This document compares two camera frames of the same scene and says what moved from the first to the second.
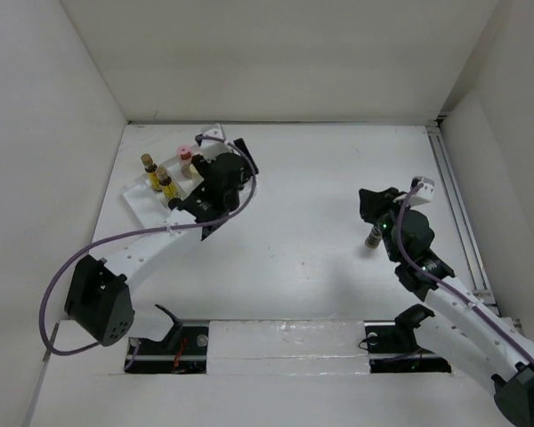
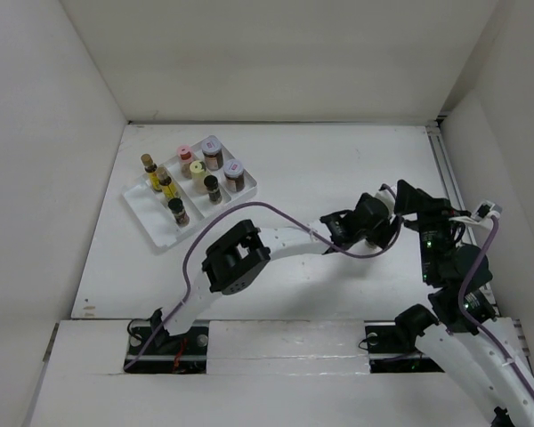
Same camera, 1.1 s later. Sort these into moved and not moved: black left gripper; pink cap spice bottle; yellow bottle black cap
Moved: black left gripper
Not moved: pink cap spice bottle; yellow bottle black cap
